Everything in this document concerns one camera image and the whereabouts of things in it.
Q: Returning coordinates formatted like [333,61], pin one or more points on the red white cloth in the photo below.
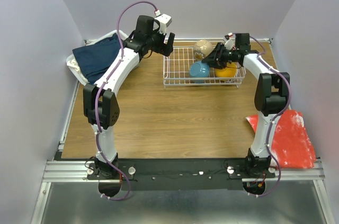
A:
[289,142]

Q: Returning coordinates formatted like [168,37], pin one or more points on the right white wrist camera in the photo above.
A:
[228,42]

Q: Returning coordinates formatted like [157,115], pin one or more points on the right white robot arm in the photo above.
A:
[272,96]

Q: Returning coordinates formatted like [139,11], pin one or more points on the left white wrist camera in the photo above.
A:
[163,21]

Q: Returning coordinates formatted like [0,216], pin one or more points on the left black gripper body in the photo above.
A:
[156,41]

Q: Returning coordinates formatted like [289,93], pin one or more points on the orange bowl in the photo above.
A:
[225,74]

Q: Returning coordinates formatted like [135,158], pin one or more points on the white laundry basket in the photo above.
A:
[125,62]

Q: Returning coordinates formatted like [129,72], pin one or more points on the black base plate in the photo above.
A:
[180,174]

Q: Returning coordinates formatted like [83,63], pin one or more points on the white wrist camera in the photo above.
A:
[163,21]
[228,42]

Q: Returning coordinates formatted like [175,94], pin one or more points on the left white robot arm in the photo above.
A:
[100,98]

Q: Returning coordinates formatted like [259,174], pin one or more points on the aluminium frame rail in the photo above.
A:
[75,171]

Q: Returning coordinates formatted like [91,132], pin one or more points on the plain white bowl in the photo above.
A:
[202,49]

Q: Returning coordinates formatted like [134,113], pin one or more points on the blue bowl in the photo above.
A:
[199,71]

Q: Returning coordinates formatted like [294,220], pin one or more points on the white wire dish rack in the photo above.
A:
[176,69]

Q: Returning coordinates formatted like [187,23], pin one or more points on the navy blue cloth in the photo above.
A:
[94,60]

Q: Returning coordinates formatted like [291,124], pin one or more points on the cream white cloth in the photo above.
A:
[74,67]

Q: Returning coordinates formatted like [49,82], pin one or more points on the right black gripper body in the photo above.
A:
[230,55]

